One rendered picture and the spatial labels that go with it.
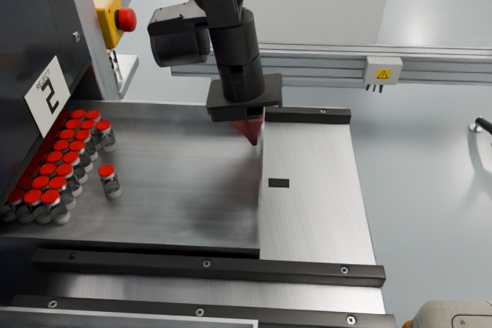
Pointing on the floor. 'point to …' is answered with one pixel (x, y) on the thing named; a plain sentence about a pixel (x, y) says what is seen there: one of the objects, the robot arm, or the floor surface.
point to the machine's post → (100, 63)
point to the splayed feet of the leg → (481, 126)
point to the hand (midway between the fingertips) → (254, 138)
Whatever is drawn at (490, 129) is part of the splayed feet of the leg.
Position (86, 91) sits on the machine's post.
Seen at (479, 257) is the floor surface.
